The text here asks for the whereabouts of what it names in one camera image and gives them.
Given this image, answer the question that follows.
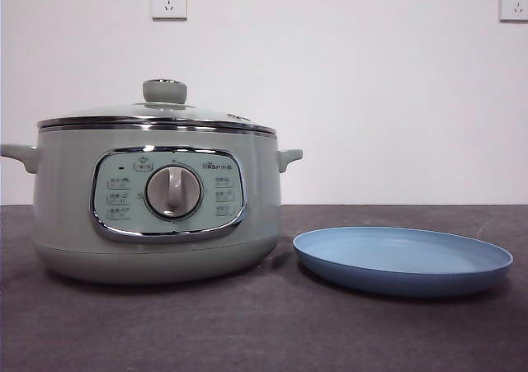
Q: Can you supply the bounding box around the glass lid with green knob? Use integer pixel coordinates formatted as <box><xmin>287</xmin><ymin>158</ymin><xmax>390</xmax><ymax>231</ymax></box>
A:
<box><xmin>38</xmin><ymin>78</ymin><xmax>277</xmax><ymax>136</ymax></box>

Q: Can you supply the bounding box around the blue round plate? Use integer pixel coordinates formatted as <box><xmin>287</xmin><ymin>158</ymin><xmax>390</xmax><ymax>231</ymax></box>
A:
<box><xmin>292</xmin><ymin>225</ymin><xmax>515</xmax><ymax>299</ymax></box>

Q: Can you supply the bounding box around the pale green electric steamer pot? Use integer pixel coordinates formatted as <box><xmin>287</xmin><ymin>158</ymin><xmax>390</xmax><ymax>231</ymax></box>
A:
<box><xmin>0</xmin><ymin>115</ymin><xmax>304</xmax><ymax>286</ymax></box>

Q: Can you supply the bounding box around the white wall socket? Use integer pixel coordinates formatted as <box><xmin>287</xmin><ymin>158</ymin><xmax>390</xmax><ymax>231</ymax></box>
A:
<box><xmin>151</xmin><ymin>0</ymin><xmax>188</xmax><ymax>21</ymax></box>
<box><xmin>498</xmin><ymin>0</ymin><xmax>528</xmax><ymax>23</ymax></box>

